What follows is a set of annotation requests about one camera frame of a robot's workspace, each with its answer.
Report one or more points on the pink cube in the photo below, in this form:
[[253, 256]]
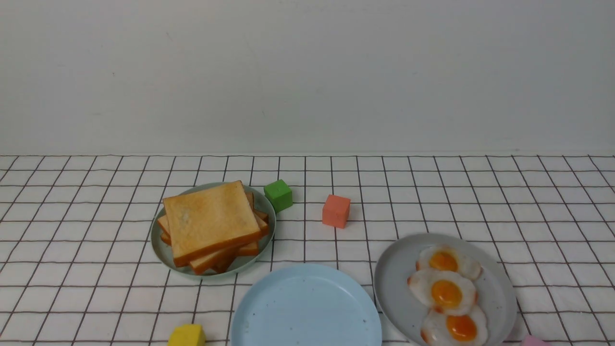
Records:
[[531, 340]]

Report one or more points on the orange cube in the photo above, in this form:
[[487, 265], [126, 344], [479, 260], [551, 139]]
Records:
[[335, 211]]

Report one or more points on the green cube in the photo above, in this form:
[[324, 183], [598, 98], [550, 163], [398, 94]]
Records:
[[279, 195]]

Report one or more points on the yellow cube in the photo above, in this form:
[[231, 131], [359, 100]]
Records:
[[187, 335]]

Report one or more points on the fried egg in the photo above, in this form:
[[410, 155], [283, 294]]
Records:
[[444, 291], [439, 329], [447, 258]]

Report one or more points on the toast slice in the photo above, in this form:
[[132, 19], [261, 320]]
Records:
[[201, 265], [250, 249], [223, 265], [208, 225]]

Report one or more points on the light blue plate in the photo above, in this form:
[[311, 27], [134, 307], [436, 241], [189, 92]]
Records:
[[306, 305]]

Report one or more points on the grey plate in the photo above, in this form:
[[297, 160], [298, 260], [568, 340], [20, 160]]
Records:
[[497, 297]]

